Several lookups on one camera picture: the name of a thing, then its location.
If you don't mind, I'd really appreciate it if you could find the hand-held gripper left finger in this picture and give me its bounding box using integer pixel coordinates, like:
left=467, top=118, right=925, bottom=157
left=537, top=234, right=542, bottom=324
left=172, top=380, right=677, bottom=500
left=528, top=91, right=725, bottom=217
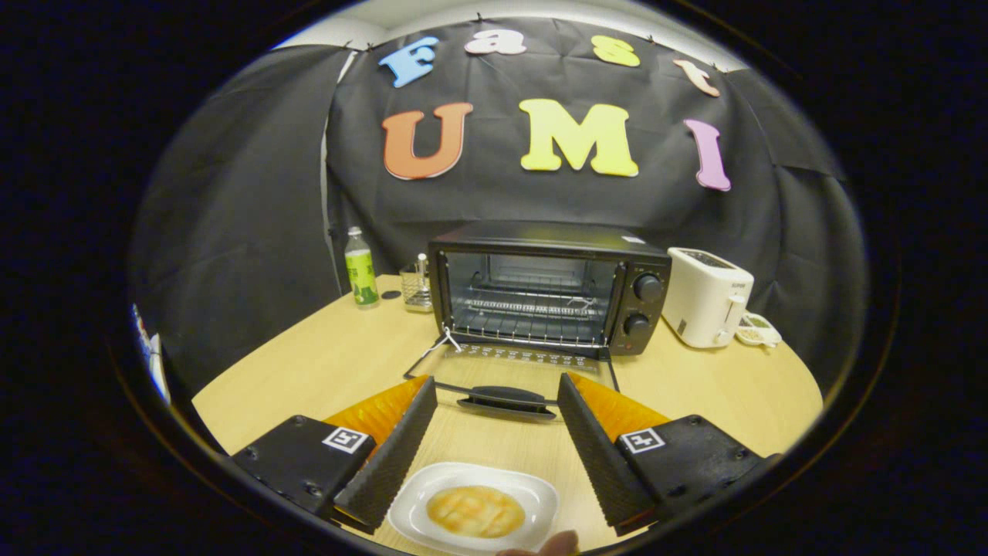
left=230, top=376, right=438, bottom=535

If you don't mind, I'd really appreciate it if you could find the white divided snack dish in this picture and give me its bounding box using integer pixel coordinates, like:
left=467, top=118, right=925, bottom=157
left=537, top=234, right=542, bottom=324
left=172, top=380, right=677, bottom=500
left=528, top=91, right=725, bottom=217
left=736, top=311, right=783, bottom=348

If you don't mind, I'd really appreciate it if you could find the round bread bun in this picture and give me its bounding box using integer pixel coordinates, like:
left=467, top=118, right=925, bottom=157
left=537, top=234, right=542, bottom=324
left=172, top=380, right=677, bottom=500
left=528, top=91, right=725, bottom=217
left=427, top=485, right=526, bottom=539

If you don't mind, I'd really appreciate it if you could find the white rectangular plate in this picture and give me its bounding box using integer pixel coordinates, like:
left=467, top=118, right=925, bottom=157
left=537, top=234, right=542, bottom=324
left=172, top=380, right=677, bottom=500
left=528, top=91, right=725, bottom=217
left=387, top=462, right=560, bottom=555

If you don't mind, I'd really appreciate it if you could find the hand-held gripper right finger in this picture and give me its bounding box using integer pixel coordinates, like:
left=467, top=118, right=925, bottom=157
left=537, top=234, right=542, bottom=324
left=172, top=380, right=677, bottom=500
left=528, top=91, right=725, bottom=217
left=557, top=372, right=765, bottom=537

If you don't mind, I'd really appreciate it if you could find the green label drink bottle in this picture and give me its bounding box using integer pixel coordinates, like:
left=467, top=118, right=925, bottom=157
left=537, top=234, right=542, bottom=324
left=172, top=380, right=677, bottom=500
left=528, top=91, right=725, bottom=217
left=344, top=226, right=381, bottom=310

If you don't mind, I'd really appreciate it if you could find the clear utensil holder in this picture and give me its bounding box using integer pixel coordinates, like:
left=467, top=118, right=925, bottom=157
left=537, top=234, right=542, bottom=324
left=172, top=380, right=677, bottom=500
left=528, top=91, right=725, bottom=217
left=399, top=253, right=434, bottom=313

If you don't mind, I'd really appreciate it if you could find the white pop-up toaster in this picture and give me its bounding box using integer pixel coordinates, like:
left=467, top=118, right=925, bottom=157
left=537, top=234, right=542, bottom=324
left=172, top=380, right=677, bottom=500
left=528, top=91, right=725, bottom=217
left=661, top=247, right=755, bottom=349

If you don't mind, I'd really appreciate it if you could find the black toaster oven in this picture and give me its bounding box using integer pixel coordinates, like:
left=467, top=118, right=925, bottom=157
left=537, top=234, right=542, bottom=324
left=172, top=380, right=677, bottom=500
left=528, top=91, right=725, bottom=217
left=403, top=220, right=673, bottom=422

